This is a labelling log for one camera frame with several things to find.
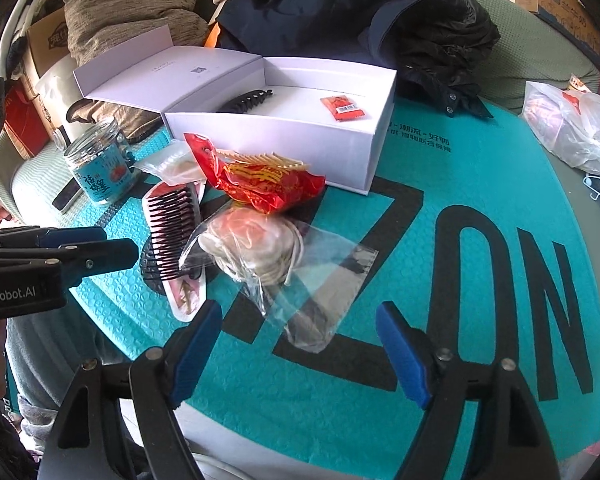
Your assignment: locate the pink rose with-love packet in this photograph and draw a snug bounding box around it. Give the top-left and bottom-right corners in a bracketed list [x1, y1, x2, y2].
[142, 182, 206, 322]

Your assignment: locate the black hair comb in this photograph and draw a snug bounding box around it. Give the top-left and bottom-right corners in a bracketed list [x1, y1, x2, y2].
[142, 182, 201, 281]

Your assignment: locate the clear bag of white pads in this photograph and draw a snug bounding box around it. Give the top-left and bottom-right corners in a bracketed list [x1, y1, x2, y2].
[178, 205, 378, 353]

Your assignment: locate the black banana hair clip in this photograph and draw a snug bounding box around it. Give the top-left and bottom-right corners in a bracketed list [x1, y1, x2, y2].
[218, 89, 274, 114]

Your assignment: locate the orange red snack sachet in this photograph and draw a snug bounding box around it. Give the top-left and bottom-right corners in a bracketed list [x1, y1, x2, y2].
[321, 96, 365, 122]

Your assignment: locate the glass jar with teal label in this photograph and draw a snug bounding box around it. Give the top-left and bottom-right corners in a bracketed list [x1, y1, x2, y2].
[64, 117, 135, 205]

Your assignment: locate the red box at left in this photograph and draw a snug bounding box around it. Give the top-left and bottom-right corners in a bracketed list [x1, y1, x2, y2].
[4, 81, 50, 159]

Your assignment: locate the small clear pad bag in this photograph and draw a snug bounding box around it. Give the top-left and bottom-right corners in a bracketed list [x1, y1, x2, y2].
[134, 140, 206, 185]

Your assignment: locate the teal bubble mailer mat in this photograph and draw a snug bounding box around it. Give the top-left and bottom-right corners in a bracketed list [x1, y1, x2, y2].
[64, 96, 600, 478]

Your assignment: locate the cardboard box at left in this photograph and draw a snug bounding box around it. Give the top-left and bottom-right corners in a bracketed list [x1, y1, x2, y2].
[23, 8, 69, 80]

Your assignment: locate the red crinkled snack packet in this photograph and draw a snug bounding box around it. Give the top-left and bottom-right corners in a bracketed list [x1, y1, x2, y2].
[184, 133, 326, 214]

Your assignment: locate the brown striped pillow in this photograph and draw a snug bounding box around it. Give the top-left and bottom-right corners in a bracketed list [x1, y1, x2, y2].
[62, 0, 209, 66]

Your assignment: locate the open white cardboard box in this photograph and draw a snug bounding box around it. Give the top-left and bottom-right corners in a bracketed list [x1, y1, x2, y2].
[73, 26, 396, 194]

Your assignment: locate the white plastic shopping bag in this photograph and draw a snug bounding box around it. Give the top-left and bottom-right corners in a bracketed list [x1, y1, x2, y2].
[521, 81, 600, 176]

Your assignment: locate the dark navy jacket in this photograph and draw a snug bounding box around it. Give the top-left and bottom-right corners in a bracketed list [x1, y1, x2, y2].
[218, 0, 500, 119]

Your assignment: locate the brown cardboard box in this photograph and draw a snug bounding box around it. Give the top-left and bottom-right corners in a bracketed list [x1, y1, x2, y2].
[515, 0, 600, 61]

